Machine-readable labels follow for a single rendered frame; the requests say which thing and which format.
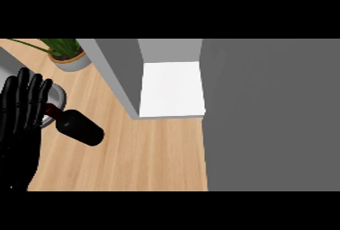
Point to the dark wine bottle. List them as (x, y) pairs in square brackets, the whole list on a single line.
[(80, 128)]

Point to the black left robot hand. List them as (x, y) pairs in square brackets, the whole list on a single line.
[(18, 119)]

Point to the dark grey cabinet door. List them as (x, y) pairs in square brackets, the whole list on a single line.
[(272, 115)]

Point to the grey open cabinet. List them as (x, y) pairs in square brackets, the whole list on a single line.
[(149, 84)]

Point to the potted green plant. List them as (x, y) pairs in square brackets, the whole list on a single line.
[(67, 54)]

